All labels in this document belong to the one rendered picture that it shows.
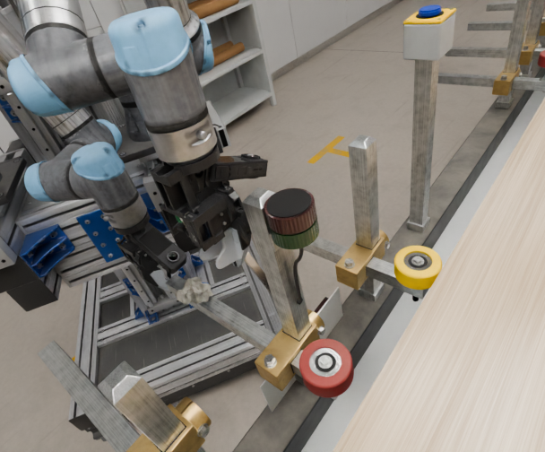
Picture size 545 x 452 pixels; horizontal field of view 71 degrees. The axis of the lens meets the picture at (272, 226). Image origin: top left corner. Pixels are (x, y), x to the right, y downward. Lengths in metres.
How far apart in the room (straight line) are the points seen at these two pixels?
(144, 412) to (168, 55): 0.37
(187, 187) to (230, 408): 1.26
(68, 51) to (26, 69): 0.05
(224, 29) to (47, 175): 3.19
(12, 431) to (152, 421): 1.65
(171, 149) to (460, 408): 0.48
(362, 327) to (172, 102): 0.63
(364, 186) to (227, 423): 1.16
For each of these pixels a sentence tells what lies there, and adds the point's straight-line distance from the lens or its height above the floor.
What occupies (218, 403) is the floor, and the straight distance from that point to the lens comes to 1.67.
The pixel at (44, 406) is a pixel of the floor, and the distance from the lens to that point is 2.08.
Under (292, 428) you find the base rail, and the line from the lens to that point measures 0.80.
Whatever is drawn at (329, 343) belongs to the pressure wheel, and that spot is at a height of 0.91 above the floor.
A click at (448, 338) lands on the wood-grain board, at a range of 0.64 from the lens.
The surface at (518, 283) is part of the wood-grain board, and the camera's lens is 0.73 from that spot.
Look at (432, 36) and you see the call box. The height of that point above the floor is 1.19.
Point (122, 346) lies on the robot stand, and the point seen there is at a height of 0.21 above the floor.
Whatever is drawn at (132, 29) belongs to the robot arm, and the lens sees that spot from 0.42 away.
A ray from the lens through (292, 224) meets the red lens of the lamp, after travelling 0.43.
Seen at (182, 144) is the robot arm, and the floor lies 1.25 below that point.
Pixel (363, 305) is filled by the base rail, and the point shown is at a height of 0.70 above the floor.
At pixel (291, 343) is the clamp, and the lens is 0.67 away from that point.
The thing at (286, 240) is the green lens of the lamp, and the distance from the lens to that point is 0.45.
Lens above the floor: 1.43
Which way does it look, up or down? 39 degrees down
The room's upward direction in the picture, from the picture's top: 15 degrees counter-clockwise
